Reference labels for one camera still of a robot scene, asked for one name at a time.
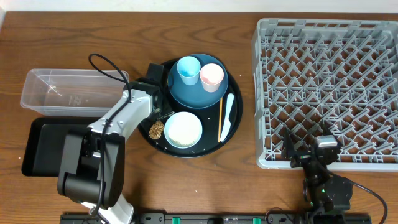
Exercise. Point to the pink cup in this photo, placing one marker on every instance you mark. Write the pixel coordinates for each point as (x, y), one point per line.
(211, 76)

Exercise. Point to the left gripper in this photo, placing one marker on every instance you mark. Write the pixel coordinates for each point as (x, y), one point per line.
(168, 111)

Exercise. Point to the light blue cup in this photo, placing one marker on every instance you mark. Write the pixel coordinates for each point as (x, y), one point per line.
(188, 68)

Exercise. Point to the dark blue plate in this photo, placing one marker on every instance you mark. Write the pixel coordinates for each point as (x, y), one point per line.
(195, 96)

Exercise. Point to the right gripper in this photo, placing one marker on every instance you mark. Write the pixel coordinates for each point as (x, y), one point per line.
(301, 157)

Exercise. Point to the light blue bowl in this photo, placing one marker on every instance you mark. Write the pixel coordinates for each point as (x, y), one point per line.
(169, 130)

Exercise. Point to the round black serving tray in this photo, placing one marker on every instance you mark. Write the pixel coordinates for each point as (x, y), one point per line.
(209, 117)

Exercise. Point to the black rectangular tray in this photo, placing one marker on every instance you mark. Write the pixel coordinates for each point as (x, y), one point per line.
(44, 149)

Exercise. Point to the wooden chopstick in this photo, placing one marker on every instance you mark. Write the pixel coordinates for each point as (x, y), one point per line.
(220, 119)

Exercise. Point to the cooked white rice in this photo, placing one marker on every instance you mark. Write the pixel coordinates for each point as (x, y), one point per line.
(184, 129)

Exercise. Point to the brown walnut shell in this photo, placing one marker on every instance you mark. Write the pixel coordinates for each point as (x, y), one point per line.
(156, 130)

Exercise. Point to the clear plastic bin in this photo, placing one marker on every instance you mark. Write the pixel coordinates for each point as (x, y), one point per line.
(71, 92)

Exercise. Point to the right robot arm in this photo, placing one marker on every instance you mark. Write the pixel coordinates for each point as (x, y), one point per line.
(327, 192)

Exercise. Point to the grey dishwasher rack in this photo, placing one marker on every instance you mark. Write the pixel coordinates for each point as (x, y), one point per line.
(343, 72)

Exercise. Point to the light blue plastic knife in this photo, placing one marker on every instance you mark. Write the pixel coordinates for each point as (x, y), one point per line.
(227, 122)

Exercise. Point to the black mounting rail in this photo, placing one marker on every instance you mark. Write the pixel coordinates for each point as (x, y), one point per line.
(270, 218)

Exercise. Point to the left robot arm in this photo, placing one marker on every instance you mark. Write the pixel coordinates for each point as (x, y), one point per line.
(93, 160)

